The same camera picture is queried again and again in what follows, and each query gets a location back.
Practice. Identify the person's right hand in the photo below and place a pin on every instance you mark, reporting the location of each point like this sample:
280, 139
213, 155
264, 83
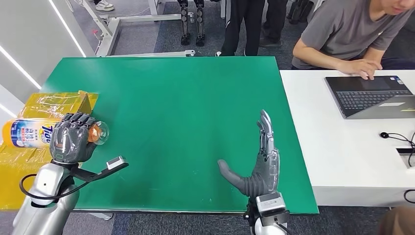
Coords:
360, 68

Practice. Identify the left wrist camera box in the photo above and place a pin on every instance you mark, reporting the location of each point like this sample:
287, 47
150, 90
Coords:
116, 162

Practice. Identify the white shoe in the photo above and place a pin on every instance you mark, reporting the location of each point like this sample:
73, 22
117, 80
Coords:
104, 5

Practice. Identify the white desk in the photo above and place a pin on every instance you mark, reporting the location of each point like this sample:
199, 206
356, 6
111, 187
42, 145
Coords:
343, 155

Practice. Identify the white metal frame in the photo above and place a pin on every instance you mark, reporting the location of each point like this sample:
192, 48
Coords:
108, 29

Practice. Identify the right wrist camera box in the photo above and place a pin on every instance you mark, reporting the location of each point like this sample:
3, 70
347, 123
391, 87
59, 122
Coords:
270, 202

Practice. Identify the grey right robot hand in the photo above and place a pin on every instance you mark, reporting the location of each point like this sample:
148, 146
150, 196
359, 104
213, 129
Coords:
266, 172

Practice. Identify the green table mat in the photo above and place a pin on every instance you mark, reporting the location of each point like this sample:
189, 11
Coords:
181, 97

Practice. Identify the standing person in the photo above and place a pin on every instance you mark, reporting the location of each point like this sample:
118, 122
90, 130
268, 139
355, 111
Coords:
275, 22
243, 26

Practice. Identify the black robot leg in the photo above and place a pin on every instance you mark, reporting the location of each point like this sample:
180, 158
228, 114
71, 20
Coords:
185, 22
200, 22

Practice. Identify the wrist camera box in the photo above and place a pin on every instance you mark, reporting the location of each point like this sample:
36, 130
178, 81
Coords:
116, 162
270, 202

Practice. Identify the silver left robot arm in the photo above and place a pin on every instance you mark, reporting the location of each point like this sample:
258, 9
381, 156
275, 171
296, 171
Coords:
45, 201

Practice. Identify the brown rounded object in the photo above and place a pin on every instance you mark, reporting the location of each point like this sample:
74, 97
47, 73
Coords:
398, 223

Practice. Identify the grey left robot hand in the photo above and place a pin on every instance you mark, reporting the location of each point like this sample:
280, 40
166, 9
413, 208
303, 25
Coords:
69, 142

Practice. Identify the orange detergent bottle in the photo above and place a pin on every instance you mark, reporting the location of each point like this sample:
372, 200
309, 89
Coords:
27, 133

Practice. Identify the yellow taped cardboard box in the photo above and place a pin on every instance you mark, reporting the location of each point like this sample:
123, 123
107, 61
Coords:
19, 175

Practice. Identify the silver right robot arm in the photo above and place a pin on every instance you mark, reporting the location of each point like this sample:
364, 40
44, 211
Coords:
267, 225

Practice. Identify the dark grey laptop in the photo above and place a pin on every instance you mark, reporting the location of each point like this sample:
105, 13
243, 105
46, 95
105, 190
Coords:
366, 97

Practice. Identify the seated person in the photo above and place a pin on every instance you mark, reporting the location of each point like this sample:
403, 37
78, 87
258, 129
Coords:
343, 29

